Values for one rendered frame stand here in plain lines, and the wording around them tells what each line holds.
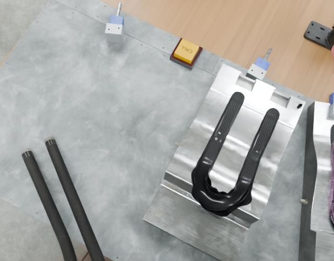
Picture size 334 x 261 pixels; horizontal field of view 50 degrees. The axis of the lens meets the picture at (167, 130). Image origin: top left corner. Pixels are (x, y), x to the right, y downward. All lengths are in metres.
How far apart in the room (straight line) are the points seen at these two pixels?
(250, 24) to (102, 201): 0.75
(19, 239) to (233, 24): 1.39
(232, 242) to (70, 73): 0.69
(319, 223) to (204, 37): 0.66
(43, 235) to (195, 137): 1.13
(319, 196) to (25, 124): 0.86
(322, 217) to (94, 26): 0.90
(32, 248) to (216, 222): 1.14
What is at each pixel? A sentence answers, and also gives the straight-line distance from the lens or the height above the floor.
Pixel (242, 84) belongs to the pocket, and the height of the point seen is 0.86.
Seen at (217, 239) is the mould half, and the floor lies 0.86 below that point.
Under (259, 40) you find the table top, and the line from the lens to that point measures 1.27.
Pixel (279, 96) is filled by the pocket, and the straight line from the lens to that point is 1.12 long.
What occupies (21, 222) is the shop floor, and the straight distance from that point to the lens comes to 1.96.
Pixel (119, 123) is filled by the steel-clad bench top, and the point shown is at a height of 0.80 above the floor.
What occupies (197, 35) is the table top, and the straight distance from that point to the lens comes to 1.24.
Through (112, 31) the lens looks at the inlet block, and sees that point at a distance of 1.18.
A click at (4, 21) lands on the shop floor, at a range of 2.39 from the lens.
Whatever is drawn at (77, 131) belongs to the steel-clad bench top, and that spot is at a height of 0.80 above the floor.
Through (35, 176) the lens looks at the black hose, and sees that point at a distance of 1.06.
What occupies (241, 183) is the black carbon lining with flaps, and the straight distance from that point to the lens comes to 0.96.
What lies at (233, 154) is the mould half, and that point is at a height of 0.90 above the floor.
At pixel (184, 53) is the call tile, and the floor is 0.84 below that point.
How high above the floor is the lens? 1.84
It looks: 72 degrees down
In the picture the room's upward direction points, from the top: 5 degrees clockwise
